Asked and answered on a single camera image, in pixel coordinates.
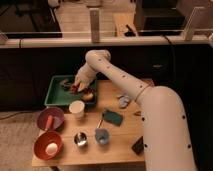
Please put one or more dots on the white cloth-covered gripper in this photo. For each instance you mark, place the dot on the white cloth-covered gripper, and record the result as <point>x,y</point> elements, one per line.
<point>84,77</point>

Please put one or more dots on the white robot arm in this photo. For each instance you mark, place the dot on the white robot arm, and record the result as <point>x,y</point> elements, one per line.
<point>166,137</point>

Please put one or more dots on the green plastic tray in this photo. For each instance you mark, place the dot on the green plastic tray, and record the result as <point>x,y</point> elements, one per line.
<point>57,96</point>

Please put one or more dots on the orange apple fruit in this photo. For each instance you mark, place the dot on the orange apple fruit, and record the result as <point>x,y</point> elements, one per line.
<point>88,97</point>

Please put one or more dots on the dark eggplant toy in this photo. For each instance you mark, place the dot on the dark eggplant toy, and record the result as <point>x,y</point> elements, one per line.
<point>66,84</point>

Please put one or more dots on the white paper cup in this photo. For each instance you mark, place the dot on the white paper cup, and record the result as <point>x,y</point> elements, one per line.
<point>77,109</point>

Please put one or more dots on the purple bowl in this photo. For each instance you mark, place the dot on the purple bowl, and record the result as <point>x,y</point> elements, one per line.
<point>58,118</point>

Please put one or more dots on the green sponge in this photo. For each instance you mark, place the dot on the green sponge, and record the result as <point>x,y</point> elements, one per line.
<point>112,117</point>

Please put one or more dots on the orange carrot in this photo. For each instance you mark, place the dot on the orange carrot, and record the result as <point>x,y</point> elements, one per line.
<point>49,122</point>

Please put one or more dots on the blue plastic cup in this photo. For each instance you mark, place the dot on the blue plastic cup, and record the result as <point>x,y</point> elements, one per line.
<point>101,136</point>

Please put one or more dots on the small metal cup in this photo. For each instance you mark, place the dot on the small metal cup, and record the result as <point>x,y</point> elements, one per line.
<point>80,139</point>

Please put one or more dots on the yellow green pliers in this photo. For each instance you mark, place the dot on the yellow green pliers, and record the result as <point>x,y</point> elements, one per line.
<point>137,113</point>

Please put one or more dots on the red bowl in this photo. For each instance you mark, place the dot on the red bowl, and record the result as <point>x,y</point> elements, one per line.
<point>43,141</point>

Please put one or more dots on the white egg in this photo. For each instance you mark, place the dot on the white egg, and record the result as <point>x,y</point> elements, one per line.
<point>51,148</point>

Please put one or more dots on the black rectangular block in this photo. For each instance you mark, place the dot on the black rectangular block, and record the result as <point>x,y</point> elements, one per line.
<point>138,146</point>

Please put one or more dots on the white vertical post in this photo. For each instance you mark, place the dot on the white vertical post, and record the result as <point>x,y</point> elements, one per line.
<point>94,21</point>

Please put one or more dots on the white slanted post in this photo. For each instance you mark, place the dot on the white slanted post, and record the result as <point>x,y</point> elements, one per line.
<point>192,23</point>

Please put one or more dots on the white horizontal rail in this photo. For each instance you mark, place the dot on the white horizontal rail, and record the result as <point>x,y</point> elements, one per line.
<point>83,42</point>

